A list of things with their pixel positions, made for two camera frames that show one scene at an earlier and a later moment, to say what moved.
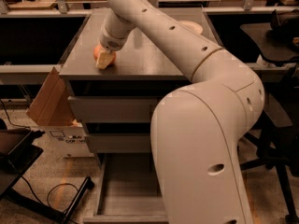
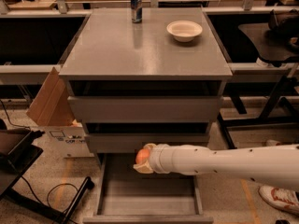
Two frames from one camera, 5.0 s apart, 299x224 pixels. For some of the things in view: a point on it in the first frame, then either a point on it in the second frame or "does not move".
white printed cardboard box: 70,141 does not move
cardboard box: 51,105 does not move
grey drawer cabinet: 111,107 does not move
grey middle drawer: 121,143 does not move
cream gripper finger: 104,60 -> 144,168
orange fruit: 97,50 -> 142,156
